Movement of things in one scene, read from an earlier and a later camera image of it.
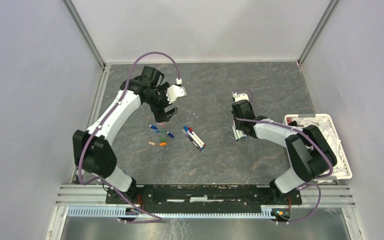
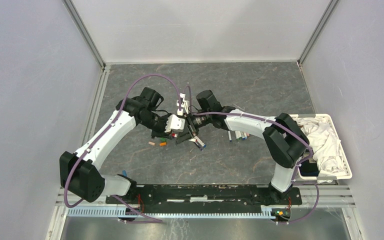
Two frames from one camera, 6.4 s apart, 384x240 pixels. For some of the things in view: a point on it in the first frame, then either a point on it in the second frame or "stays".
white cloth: [333, 142] stays
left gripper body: [158, 101] -> [158, 125]
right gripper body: [238, 124] -> [189, 128]
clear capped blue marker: [235, 131] -> [230, 136]
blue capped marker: [185, 128] stays
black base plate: [202, 199] stays
